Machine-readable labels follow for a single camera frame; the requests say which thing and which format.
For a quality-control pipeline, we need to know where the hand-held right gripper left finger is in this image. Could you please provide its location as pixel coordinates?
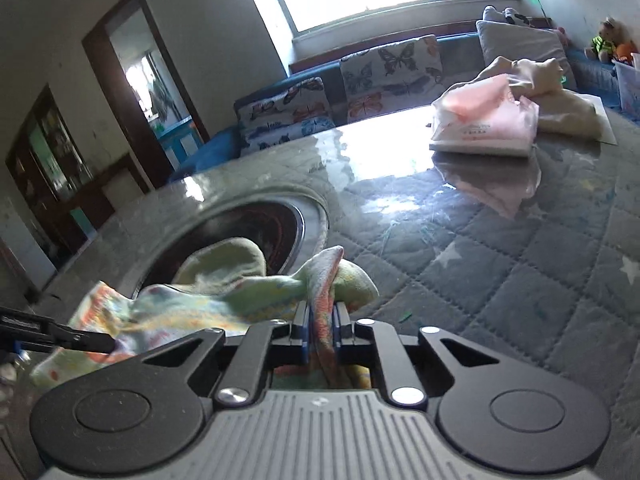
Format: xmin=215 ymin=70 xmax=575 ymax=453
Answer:
xmin=142 ymin=304 xmax=311 ymax=407

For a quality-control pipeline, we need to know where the dark wooden cabinet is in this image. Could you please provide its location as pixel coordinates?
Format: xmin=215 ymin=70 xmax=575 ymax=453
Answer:
xmin=4 ymin=84 xmax=117 ymax=272

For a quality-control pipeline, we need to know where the black and white plush toy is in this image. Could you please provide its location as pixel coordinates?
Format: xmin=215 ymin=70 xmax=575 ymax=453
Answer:
xmin=482 ymin=5 xmax=537 ymax=27

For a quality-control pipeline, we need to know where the beige cloth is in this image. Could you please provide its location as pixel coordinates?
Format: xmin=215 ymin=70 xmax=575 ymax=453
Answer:
xmin=472 ymin=55 xmax=608 ymax=141

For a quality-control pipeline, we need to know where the colourful printed garment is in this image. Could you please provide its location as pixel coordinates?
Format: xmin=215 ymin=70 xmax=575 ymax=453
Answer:
xmin=32 ymin=236 xmax=381 ymax=391

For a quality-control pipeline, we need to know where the round metal basin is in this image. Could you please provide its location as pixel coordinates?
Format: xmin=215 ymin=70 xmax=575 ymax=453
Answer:
xmin=131 ymin=199 xmax=332 ymax=297

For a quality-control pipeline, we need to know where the butterfly print cushion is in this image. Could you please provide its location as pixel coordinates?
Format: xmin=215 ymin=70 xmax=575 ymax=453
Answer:
xmin=234 ymin=76 xmax=334 ymax=132
xmin=339 ymin=34 xmax=445 ymax=125
xmin=239 ymin=116 xmax=337 ymax=157

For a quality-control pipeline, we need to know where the blue sofa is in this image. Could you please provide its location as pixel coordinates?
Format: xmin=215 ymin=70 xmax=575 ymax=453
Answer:
xmin=167 ymin=31 xmax=640 ymax=184

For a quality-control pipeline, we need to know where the blue and white cabinet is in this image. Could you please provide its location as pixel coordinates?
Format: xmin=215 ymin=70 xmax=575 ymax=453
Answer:
xmin=156 ymin=116 xmax=204 ymax=170

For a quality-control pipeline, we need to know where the grey cushion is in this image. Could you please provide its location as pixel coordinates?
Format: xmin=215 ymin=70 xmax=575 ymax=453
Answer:
xmin=475 ymin=19 xmax=581 ymax=92

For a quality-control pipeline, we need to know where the clear plastic storage box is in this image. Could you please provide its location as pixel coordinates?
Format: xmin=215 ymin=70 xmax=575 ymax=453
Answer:
xmin=612 ymin=51 xmax=640 ymax=113

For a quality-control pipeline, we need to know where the dark wooden door frame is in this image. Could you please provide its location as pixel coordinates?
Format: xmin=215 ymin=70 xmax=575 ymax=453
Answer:
xmin=81 ymin=0 xmax=212 ymax=194

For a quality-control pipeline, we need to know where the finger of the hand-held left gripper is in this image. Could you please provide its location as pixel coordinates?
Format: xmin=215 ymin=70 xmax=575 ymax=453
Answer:
xmin=0 ymin=306 xmax=117 ymax=357

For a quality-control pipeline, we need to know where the pink tissue pack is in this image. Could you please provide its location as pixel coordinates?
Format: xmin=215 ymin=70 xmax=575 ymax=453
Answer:
xmin=429 ymin=74 xmax=541 ymax=159

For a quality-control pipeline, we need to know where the teddy bear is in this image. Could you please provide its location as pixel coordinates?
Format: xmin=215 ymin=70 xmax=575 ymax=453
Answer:
xmin=584 ymin=16 xmax=632 ymax=64

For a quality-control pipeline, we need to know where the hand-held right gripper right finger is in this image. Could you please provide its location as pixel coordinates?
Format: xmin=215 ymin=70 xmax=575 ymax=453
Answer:
xmin=334 ymin=302 xmax=501 ymax=406

